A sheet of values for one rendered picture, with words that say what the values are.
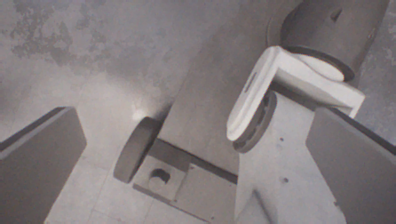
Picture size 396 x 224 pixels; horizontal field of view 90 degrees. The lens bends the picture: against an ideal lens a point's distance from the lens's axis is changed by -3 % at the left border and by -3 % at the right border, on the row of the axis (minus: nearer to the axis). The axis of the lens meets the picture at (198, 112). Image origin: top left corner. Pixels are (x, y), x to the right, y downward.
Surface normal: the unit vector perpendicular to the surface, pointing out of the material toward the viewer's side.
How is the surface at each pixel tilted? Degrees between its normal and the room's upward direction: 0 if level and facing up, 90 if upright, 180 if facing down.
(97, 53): 0
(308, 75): 23
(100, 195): 0
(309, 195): 56
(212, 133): 0
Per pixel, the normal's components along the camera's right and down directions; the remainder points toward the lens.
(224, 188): 0.01, 0.11
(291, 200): 0.38, -0.68
